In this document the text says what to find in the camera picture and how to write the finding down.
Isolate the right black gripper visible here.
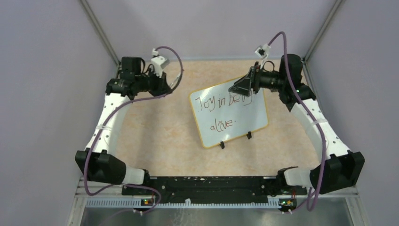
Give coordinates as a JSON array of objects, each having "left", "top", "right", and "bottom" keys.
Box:
[{"left": 229, "top": 62, "right": 286, "bottom": 97}]

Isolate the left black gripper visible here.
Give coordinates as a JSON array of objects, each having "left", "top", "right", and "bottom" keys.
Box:
[{"left": 135, "top": 67, "right": 172, "bottom": 98}]

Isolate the red-capped whiteboard marker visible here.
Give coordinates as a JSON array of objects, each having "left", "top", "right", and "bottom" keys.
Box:
[{"left": 169, "top": 72, "right": 183, "bottom": 90}]

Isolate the yellow-framed whiteboard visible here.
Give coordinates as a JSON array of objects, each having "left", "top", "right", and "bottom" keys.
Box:
[{"left": 189, "top": 78, "right": 269, "bottom": 148}]

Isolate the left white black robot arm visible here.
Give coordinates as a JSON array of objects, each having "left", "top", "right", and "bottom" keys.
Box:
[{"left": 75, "top": 56, "right": 171, "bottom": 195}]

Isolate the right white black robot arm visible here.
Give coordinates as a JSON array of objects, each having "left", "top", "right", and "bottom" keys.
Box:
[{"left": 228, "top": 54, "right": 365, "bottom": 194}]

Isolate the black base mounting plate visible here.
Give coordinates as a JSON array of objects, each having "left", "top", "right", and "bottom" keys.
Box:
[{"left": 122, "top": 176, "right": 308, "bottom": 205}]

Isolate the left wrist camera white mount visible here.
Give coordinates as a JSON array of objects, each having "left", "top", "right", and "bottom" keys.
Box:
[{"left": 151, "top": 48, "right": 169, "bottom": 78}]

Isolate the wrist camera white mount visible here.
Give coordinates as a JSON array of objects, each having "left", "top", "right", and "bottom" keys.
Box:
[
  {"left": 254, "top": 44, "right": 271, "bottom": 61},
  {"left": 151, "top": 48, "right": 169, "bottom": 78}
]

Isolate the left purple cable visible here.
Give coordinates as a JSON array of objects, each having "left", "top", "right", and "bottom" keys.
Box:
[{"left": 83, "top": 46, "right": 184, "bottom": 215}]

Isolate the purple cable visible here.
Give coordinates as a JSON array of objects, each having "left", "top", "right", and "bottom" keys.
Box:
[
  {"left": 267, "top": 31, "right": 327, "bottom": 213},
  {"left": 83, "top": 46, "right": 184, "bottom": 215}
]

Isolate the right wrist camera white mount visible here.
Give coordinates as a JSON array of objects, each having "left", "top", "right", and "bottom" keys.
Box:
[{"left": 254, "top": 44, "right": 271, "bottom": 61}]

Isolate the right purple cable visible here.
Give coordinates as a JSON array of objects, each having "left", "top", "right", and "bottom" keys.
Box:
[{"left": 267, "top": 31, "right": 327, "bottom": 213}]

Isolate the aluminium frame rail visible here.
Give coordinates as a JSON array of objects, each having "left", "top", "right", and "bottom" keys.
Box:
[{"left": 66, "top": 176, "right": 364, "bottom": 226}]

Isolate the white cable duct strip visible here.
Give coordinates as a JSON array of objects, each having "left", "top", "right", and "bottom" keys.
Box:
[{"left": 86, "top": 198, "right": 281, "bottom": 209}]

